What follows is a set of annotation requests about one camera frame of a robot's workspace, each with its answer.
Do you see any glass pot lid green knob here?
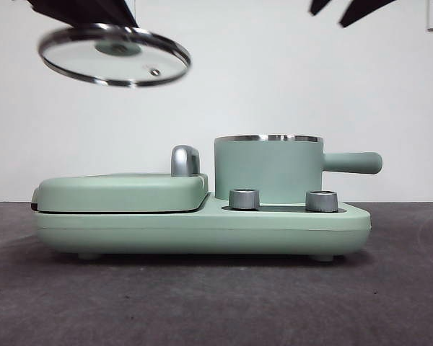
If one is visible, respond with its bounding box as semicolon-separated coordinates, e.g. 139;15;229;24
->
38;23;193;89

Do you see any green hinged griddle cover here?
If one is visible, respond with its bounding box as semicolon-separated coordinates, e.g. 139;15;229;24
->
31;172;210;214

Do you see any silver control knob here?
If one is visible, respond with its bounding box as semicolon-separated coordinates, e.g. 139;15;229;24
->
228;188;260;210
305;190;338;213

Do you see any green breakfast machine base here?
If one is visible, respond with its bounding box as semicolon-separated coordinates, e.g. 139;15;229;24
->
32;190;372;261

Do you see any green pot with side handle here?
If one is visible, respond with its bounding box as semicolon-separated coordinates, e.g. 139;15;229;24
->
213;133;383;202

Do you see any silver griddle cover handle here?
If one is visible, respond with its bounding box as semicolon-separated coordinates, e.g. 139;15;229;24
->
170;144;203;177

